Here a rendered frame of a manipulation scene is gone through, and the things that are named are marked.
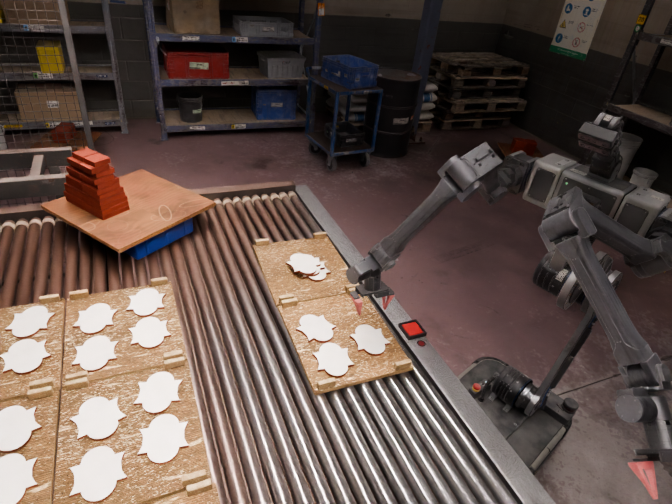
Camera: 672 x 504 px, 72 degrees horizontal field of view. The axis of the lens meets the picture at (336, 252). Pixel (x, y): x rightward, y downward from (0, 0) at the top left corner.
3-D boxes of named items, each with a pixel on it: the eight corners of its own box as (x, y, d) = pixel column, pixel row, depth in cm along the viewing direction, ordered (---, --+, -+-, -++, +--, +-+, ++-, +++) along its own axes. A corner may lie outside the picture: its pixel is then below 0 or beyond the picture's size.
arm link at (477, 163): (510, 160, 118) (485, 131, 120) (466, 194, 121) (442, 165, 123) (508, 192, 160) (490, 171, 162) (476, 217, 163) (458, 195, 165)
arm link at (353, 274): (398, 261, 148) (382, 240, 150) (373, 273, 141) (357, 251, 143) (380, 279, 157) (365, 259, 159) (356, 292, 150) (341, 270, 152)
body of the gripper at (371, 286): (354, 290, 160) (354, 271, 157) (381, 284, 164) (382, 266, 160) (362, 299, 155) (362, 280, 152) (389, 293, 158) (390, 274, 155)
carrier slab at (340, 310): (362, 293, 185) (363, 290, 184) (413, 370, 154) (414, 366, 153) (277, 309, 172) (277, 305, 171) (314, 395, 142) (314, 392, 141)
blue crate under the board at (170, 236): (149, 208, 222) (146, 189, 216) (195, 231, 210) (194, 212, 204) (89, 234, 200) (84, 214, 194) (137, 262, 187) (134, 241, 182)
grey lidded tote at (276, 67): (293, 70, 583) (295, 50, 570) (305, 78, 558) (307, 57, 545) (255, 71, 561) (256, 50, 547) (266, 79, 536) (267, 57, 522)
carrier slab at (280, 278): (327, 238, 216) (327, 235, 215) (361, 293, 185) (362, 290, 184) (252, 247, 204) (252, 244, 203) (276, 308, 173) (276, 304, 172)
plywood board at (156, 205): (141, 172, 230) (141, 168, 229) (216, 205, 210) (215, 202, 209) (41, 208, 194) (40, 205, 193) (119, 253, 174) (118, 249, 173)
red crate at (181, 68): (222, 69, 554) (221, 44, 539) (230, 79, 521) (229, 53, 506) (164, 69, 530) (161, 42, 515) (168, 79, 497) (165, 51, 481)
